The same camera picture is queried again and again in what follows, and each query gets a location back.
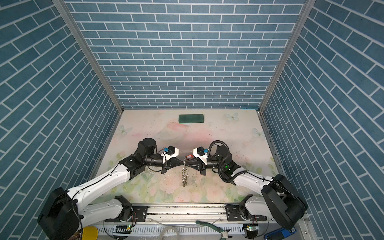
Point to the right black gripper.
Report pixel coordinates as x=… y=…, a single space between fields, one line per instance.
x=202 y=166

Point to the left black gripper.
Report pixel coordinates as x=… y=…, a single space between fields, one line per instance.
x=167 y=166

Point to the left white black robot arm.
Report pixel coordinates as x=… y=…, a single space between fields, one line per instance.
x=66 y=212

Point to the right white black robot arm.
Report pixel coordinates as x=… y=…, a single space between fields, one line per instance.
x=285 y=204

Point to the dark green sponge block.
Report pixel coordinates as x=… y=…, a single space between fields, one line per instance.
x=191 y=119

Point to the clear plastic tube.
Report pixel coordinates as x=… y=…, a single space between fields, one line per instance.
x=169 y=229

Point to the yellow tape roll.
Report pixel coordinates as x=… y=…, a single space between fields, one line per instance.
x=90 y=233

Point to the blue black device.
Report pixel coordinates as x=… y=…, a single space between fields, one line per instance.
x=279 y=234

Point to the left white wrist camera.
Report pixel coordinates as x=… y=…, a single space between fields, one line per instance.
x=169 y=153

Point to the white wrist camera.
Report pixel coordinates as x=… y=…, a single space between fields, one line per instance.
x=201 y=153
x=169 y=153

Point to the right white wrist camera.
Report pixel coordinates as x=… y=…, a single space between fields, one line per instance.
x=201 y=153

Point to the aluminium rail frame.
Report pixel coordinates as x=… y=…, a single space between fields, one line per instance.
x=187 y=214

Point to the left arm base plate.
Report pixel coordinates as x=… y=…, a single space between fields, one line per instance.
x=141 y=213

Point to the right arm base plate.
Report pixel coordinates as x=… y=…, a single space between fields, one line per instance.
x=236 y=213

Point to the green handled pliers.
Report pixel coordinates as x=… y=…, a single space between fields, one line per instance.
x=224 y=233

